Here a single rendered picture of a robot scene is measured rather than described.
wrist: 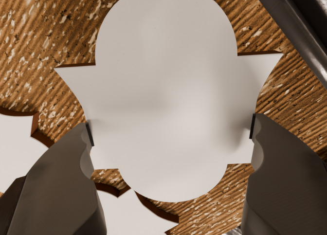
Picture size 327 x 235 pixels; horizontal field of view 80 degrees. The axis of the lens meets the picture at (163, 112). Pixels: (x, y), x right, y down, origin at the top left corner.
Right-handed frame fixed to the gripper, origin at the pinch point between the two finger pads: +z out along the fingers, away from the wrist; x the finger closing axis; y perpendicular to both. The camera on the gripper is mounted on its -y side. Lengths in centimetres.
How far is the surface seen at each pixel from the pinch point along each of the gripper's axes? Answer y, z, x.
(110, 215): 14.3, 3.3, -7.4
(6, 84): -1.0, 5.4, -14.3
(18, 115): 1.5, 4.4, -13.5
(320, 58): -1.5, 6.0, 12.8
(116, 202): 12.2, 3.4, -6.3
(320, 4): -5.5, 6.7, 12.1
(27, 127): 2.6, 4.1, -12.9
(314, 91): 0.7, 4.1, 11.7
